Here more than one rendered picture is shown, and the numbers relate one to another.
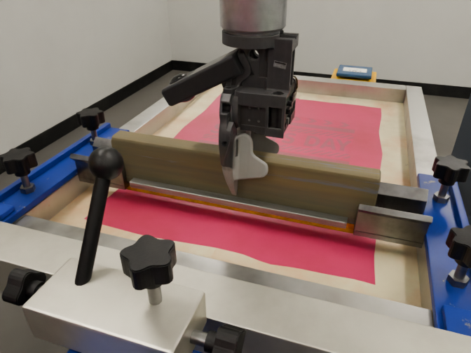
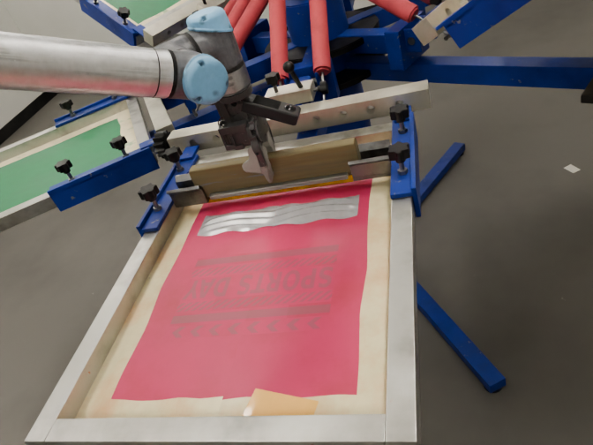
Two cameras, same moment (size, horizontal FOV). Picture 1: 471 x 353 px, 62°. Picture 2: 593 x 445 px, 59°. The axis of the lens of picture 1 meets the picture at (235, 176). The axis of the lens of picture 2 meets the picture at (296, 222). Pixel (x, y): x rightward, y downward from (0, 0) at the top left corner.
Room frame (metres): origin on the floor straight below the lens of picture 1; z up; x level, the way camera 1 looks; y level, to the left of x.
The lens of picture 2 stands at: (1.49, 0.06, 1.58)
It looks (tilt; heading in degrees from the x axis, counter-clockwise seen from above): 36 degrees down; 183
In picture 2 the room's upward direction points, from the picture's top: 20 degrees counter-clockwise
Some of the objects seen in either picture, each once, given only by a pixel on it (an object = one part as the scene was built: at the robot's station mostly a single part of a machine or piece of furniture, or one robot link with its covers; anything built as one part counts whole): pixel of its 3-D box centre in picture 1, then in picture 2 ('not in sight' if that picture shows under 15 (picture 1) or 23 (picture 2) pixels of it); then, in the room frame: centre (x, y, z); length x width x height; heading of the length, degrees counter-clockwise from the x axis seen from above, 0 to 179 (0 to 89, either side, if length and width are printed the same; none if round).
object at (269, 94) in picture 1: (257, 82); (240, 116); (0.47, -0.03, 1.16); 0.09 x 0.08 x 0.12; 72
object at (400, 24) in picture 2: not in sight; (321, 41); (-0.31, 0.26, 0.99); 0.82 x 0.79 x 0.12; 162
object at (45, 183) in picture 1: (69, 178); (405, 161); (0.55, 0.27, 0.97); 0.30 x 0.05 x 0.07; 162
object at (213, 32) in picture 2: not in sight; (213, 41); (0.48, -0.02, 1.32); 0.09 x 0.08 x 0.11; 115
